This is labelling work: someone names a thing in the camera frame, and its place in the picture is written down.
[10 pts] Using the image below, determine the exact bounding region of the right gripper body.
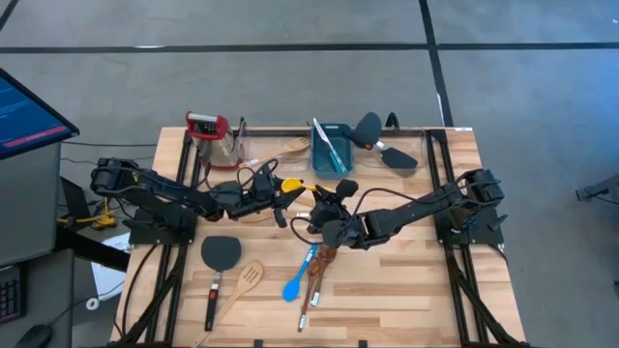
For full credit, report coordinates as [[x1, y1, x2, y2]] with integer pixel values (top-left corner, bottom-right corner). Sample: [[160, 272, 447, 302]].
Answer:
[[309, 179, 359, 228]]

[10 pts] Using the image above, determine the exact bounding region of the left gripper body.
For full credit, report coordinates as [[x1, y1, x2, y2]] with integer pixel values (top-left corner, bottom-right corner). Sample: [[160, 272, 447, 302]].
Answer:
[[224, 166, 289, 230]]

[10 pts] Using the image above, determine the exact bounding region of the yellow silicone spoon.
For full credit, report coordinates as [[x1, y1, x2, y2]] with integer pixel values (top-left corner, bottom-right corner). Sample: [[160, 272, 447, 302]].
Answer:
[[281, 177, 335, 194]]

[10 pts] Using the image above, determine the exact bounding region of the black knife teal handle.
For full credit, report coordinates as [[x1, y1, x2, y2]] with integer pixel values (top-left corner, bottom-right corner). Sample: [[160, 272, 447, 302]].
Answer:
[[316, 123, 349, 175]]

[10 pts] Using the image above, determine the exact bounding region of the wooden spork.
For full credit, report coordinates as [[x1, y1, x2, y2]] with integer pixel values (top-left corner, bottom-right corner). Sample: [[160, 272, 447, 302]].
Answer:
[[239, 136, 311, 169]]

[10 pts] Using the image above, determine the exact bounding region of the butter knife patterned blue handle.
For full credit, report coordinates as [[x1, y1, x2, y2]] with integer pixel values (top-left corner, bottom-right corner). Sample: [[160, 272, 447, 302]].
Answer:
[[311, 117, 349, 174]]

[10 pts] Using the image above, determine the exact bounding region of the black round-head spatula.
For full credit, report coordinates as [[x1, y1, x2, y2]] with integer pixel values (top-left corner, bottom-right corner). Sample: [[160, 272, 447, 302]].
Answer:
[[348, 111, 384, 150], [200, 235, 243, 333]]

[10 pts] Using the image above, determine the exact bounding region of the black rectangular-head spatula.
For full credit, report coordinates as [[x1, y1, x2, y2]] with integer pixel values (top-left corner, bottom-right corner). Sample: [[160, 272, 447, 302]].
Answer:
[[347, 134, 420, 171]]

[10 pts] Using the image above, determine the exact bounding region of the blue silicone spoon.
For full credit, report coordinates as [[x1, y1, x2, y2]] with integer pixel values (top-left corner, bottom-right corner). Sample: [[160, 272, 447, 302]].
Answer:
[[281, 244, 320, 304]]

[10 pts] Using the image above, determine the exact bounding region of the long dark wooden spoon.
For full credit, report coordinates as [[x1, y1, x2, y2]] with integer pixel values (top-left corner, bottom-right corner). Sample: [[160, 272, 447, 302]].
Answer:
[[297, 260, 325, 334]]

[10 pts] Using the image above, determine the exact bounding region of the teal plastic bin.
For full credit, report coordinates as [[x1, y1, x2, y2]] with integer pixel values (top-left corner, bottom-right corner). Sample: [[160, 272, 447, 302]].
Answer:
[[311, 122, 355, 181]]

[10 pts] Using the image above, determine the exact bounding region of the clear plastic bin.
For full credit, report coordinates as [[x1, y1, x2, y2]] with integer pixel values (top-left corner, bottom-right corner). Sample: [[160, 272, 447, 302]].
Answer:
[[358, 130, 439, 188], [239, 118, 314, 174]]

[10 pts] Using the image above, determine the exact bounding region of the wooden slotted spoon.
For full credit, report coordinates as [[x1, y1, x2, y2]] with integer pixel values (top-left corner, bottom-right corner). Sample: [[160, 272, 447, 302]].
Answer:
[[192, 261, 265, 348]]

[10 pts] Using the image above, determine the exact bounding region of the white paper sheet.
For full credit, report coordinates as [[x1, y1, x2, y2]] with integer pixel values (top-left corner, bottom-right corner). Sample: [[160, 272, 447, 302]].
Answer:
[[90, 233, 133, 302]]

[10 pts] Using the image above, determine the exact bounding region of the grey cabinet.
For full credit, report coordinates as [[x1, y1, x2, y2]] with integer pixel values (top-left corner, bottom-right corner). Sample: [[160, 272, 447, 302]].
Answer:
[[0, 142, 64, 267]]

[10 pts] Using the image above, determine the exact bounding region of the grey desk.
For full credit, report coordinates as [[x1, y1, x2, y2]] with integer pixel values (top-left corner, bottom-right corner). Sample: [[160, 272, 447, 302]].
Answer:
[[0, 248, 76, 348]]

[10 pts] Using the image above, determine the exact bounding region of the computer monitor blue screen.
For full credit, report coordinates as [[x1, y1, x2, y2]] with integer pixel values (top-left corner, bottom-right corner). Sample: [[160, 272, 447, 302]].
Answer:
[[0, 67, 81, 161]]

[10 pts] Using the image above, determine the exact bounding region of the black computer mouse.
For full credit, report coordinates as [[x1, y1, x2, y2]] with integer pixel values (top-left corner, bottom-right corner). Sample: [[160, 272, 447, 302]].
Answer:
[[13, 323, 53, 348]]

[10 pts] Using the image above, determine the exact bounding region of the computer keyboard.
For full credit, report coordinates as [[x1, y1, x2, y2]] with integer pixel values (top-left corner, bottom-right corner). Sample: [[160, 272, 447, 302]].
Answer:
[[0, 264, 26, 325]]

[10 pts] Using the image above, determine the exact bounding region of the black floor stand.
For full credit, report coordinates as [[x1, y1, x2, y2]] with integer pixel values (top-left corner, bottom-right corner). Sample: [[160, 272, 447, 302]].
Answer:
[[575, 173, 619, 204]]

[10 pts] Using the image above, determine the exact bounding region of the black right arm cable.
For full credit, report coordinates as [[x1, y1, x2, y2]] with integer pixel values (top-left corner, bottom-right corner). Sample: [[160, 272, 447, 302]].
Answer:
[[288, 186, 436, 247]]

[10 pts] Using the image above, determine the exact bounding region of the black aluminium table frame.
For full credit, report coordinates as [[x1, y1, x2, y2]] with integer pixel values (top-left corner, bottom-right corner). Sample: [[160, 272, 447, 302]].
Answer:
[[110, 126, 528, 348]]

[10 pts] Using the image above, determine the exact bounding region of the yellow cable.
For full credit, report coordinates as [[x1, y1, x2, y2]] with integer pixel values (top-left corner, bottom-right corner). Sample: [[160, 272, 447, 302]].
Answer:
[[56, 195, 117, 231]]

